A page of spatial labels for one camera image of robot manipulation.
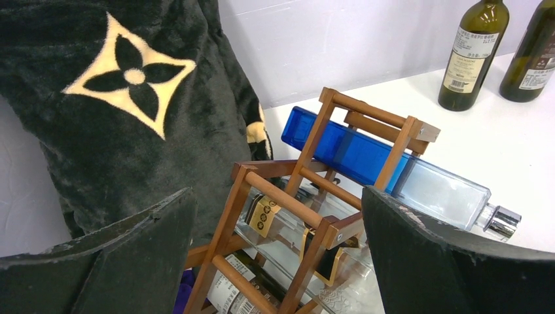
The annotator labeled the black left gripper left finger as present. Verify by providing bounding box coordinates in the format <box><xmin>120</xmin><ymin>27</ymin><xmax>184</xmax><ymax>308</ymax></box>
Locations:
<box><xmin>1</xmin><ymin>188</ymin><xmax>197</xmax><ymax>313</ymax></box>

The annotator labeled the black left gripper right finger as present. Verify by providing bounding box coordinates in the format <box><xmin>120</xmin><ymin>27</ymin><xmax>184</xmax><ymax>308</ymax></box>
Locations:
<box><xmin>361</xmin><ymin>186</ymin><xmax>554</xmax><ymax>313</ymax></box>

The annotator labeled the blue square vodka bottle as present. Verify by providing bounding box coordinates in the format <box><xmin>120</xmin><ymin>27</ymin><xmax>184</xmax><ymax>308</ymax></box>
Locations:
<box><xmin>281</xmin><ymin>106</ymin><xmax>522</xmax><ymax>242</ymax></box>

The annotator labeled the clear liquor bottle black cap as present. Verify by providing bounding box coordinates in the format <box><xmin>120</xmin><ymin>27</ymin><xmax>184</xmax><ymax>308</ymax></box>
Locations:
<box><xmin>235</xmin><ymin>188</ymin><xmax>385</xmax><ymax>313</ymax></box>

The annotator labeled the brown wooden wine rack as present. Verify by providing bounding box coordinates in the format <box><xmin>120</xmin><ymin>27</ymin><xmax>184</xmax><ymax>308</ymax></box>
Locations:
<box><xmin>185</xmin><ymin>88</ymin><xmax>440</xmax><ymax>313</ymax></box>

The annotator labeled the green wine bottle black cap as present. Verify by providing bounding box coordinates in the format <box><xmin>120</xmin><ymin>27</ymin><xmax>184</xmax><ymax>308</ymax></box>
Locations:
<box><xmin>438</xmin><ymin>0</ymin><xmax>509</xmax><ymax>112</ymax></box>

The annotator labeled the green wine bottle grey cap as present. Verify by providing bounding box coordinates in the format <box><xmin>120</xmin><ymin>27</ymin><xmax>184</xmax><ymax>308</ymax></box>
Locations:
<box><xmin>499</xmin><ymin>1</ymin><xmax>554</xmax><ymax>103</ymax></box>

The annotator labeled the black floral plush blanket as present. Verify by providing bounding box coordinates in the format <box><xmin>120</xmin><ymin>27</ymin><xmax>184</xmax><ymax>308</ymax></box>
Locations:
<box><xmin>1</xmin><ymin>1</ymin><xmax>273</xmax><ymax>245</ymax></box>

